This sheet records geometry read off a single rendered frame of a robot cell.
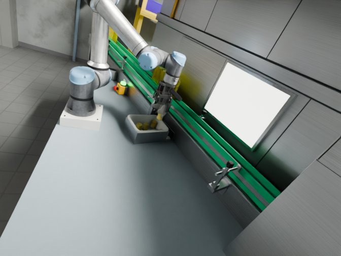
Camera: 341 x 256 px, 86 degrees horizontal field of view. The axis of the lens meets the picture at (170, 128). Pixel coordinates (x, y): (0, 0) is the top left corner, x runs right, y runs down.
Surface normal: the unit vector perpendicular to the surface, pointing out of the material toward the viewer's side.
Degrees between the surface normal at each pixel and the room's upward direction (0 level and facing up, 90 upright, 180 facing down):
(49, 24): 90
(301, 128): 90
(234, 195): 90
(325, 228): 90
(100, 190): 0
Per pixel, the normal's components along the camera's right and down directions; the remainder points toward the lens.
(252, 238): -0.79, 0.04
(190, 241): 0.34, -0.80
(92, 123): 0.22, 0.58
